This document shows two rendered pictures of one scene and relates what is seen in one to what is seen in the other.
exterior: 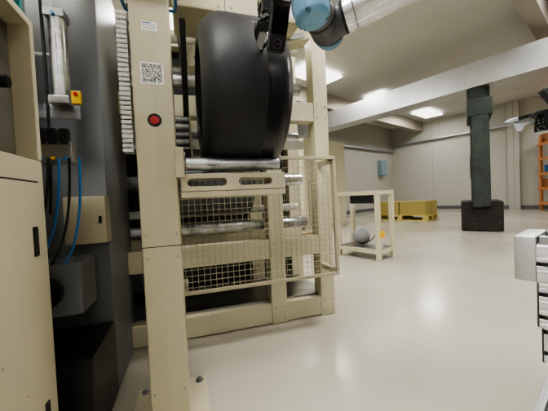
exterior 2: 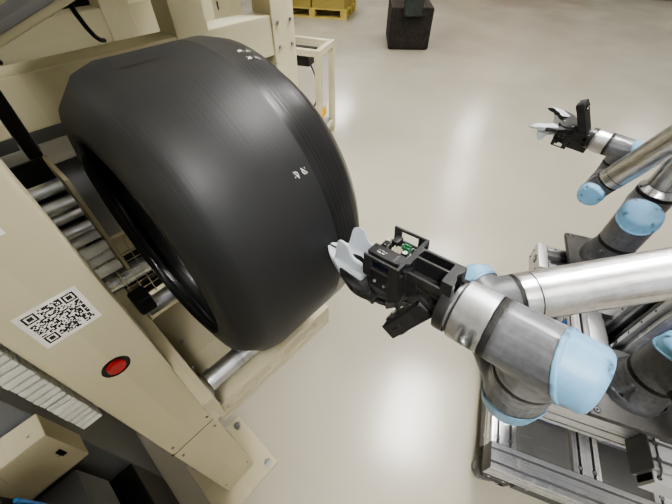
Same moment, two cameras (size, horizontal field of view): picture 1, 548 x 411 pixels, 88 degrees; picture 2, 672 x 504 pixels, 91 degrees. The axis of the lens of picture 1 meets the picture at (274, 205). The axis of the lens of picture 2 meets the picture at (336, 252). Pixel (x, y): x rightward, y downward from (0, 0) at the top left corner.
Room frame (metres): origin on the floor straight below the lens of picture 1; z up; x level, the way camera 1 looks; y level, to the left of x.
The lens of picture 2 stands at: (0.58, 0.19, 1.62)
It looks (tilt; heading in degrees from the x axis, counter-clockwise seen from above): 47 degrees down; 330
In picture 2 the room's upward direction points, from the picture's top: straight up
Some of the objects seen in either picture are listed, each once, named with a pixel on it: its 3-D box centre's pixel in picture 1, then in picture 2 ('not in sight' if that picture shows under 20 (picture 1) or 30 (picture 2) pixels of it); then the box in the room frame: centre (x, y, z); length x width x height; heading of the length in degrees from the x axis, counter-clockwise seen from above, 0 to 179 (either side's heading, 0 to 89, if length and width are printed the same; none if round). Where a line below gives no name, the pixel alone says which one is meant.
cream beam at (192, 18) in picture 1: (235, 15); not in sight; (1.46, 0.15, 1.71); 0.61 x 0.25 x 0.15; 107
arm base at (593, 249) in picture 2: not in sight; (610, 249); (0.78, -1.05, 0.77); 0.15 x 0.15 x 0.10
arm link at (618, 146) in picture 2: not in sight; (624, 150); (0.95, -1.15, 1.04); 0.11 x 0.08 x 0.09; 13
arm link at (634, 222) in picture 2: not in sight; (632, 224); (0.78, -1.06, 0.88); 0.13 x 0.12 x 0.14; 103
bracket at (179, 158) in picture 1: (181, 169); (167, 348); (1.09, 0.35, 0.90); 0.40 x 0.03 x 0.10; 17
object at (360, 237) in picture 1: (364, 223); (298, 91); (3.47, -1.10, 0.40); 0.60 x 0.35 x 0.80; 39
